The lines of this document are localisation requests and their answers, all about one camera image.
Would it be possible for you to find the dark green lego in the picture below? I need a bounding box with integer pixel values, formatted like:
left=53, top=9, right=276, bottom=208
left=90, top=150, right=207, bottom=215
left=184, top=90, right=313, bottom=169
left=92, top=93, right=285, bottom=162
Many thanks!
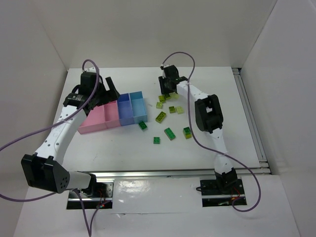
left=138, top=121, right=148, bottom=131

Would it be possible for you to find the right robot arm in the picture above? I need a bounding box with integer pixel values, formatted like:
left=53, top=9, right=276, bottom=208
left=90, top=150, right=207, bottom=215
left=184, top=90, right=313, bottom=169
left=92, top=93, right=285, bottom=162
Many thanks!
left=158, top=64, right=237, bottom=191

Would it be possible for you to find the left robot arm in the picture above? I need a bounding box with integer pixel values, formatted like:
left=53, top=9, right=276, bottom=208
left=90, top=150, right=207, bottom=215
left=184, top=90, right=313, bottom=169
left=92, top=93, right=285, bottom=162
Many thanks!
left=21, top=70, right=120, bottom=196

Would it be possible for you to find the lime sloped lego brick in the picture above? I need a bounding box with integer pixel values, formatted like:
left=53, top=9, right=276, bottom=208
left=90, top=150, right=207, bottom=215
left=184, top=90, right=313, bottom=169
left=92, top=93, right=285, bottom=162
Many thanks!
left=170, top=93, right=179, bottom=100

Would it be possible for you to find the lime lego brick left edge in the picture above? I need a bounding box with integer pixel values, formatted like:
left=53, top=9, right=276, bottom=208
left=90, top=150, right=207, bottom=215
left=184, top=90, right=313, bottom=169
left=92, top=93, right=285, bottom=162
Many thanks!
left=158, top=95, right=165, bottom=103

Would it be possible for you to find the pale lime sloped lego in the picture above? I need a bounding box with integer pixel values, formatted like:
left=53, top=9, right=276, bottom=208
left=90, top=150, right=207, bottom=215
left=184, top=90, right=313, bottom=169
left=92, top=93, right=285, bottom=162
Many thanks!
left=156, top=102, right=163, bottom=109

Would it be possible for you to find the lime square lego hollow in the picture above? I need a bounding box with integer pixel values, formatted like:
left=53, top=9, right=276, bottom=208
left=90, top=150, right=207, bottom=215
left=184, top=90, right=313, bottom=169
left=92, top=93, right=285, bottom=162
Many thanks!
left=169, top=106, right=176, bottom=114

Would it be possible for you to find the pale lime lego brick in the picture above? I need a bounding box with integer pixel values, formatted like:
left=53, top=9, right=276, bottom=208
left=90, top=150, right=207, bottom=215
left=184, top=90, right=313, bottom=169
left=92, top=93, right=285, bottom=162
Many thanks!
left=175, top=106, right=184, bottom=114

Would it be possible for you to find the lime long lego brick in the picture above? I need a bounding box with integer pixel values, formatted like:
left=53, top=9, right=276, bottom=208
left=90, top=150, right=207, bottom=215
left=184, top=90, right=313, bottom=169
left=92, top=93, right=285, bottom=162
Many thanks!
left=155, top=111, right=166, bottom=123

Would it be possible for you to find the pink container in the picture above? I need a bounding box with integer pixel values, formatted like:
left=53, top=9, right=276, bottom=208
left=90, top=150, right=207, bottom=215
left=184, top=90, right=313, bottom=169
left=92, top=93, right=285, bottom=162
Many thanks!
left=78, top=101, right=121, bottom=134

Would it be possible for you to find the light blue container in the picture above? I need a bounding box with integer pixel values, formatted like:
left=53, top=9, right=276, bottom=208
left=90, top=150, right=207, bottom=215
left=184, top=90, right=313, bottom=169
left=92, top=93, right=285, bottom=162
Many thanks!
left=129, top=91, right=148, bottom=124

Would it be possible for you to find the purple blue container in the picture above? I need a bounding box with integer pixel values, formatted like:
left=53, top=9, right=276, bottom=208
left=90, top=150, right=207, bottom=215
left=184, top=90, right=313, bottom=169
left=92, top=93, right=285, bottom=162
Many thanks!
left=117, top=93, right=134, bottom=126

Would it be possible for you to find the green long lego brick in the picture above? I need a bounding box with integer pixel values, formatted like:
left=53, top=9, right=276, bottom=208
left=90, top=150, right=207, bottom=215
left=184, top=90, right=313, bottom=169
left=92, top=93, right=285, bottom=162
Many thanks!
left=164, top=127, right=176, bottom=141

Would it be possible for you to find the lime green stacked lego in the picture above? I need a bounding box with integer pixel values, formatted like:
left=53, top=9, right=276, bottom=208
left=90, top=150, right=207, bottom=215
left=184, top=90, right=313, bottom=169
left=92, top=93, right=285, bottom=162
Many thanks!
left=183, top=127, right=192, bottom=139

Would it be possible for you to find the green small lego brick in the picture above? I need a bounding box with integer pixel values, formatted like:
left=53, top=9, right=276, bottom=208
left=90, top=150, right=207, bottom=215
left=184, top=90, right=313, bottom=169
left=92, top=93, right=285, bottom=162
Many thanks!
left=153, top=137, right=160, bottom=144

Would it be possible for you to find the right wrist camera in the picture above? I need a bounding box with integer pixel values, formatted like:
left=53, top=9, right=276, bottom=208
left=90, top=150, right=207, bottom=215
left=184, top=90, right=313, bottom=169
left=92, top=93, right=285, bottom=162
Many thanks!
left=159, top=64, right=170, bottom=70

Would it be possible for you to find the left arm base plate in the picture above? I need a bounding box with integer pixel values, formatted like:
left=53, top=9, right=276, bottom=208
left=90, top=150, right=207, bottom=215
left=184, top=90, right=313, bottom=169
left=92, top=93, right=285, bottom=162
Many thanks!
left=66, top=180, right=114, bottom=210

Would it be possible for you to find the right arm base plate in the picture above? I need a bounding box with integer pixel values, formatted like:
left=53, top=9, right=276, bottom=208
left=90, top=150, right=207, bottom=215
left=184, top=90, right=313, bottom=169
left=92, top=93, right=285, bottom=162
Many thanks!
left=196, top=179, right=247, bottom=207

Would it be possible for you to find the aluminium rail right side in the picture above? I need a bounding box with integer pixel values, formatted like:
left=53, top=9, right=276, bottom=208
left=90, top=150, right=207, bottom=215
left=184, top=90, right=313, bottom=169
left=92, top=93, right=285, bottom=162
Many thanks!
left=232, top=68, right=268, bottom=163

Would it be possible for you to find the aluminium rail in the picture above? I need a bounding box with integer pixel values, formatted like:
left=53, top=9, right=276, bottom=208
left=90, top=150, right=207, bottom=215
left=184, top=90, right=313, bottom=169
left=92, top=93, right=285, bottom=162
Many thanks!
left=232, top=68, right=268, bottom=163
left=38, top=167, right=272, bottom=180

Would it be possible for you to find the aluminium rail front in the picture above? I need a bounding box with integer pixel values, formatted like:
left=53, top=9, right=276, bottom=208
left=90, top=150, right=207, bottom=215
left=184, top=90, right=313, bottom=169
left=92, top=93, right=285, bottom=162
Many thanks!
left=38, top=167, right=272, bottom=180

